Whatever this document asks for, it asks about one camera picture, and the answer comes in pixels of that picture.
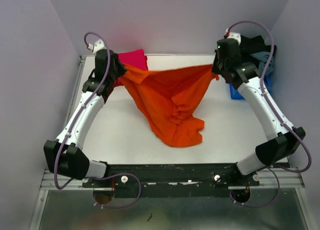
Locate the orange t-shirt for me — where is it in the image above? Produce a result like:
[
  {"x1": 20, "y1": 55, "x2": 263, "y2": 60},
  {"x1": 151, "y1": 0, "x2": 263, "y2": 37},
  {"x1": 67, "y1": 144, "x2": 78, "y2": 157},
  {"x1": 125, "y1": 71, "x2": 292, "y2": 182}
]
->
[{"x1": 121, "y1": 64, "x2": 219, "y2": 147}]

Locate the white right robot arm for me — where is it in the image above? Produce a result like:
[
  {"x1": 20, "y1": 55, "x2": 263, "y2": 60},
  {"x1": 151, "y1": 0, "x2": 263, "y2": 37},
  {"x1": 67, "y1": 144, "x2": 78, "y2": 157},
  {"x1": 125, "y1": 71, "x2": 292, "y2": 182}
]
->
[{"x1": 212, "y1": 39, "x2": 306, "y2": 186}]

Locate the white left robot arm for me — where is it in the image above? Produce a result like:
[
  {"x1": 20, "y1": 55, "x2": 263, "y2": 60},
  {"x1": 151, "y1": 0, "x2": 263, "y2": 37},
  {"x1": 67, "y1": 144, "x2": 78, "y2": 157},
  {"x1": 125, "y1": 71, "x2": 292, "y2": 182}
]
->
[{"x1": 43, "y1": 49, "x2": 126, "y2": 187}]

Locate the black crumpled t-shirt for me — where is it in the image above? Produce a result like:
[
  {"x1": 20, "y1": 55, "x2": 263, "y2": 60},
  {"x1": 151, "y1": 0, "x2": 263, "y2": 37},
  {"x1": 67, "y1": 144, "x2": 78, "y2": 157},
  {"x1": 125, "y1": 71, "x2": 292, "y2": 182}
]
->
[{"x1": 239, "y1": 35, "x2": 271, "y2": 63}]

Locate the folded pink t-shirt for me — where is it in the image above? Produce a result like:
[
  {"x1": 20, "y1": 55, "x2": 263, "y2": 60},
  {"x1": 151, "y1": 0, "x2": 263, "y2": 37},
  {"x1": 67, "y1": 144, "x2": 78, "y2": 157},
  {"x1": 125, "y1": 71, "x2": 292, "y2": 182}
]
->
[{"x1": 118, "y1": 49, "x2": 150, "y2": 89}]

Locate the grey-blue crumpled t-shirt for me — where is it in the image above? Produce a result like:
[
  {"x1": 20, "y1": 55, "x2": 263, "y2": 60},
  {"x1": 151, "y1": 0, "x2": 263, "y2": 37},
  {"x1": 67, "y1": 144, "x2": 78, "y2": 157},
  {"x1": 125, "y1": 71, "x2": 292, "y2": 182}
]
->
[{"x1": 250, "y1": 52, "x2": 275, "y2": 77}]

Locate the blue plastic bin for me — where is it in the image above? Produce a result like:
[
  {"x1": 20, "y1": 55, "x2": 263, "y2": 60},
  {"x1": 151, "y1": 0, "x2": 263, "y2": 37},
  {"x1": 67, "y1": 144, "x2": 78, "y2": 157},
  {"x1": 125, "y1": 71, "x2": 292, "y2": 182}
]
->
[{"x1": 229, "y1": 76, "x2": 273, "y2": 100}]

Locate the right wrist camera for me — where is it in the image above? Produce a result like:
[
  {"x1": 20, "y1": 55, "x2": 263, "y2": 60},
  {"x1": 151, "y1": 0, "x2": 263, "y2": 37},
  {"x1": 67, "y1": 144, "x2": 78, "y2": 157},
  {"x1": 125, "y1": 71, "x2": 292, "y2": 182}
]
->
[{"x1": 225, "y1": 32, "x2": 242, "y2": 45}]

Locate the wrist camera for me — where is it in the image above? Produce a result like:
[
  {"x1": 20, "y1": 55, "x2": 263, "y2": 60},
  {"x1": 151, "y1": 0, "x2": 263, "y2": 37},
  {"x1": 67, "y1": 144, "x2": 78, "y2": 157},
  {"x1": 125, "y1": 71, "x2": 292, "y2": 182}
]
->
[
  {"x1": 225, "y1": 32, "x2": 242, "y2": 45},
  {"x1": 87, "y1": 39, "x2": 106, "y2": 54}
]

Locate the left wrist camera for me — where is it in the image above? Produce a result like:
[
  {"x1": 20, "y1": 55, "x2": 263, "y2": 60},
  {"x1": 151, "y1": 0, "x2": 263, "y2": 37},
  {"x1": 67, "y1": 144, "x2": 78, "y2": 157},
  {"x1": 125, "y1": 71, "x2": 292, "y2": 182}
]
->
[{"x1": 87, "y1": 39, "x2": 106, "y2": 54}]

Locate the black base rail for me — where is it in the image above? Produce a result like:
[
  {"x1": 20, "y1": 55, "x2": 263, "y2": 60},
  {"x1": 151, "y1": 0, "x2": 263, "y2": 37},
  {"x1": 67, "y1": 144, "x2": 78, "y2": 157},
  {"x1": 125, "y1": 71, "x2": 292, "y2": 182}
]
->
[{"x1": 83, "y1": 163, "x2": 260, "y2": 198}]

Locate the aluminium frame rail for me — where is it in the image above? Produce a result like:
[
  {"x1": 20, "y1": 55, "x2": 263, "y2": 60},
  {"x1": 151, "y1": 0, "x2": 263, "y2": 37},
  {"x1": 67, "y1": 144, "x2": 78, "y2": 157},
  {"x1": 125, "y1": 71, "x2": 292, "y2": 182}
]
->
[{"x1": 39, "y1": 167, "x2": 306, "y2": 190}]

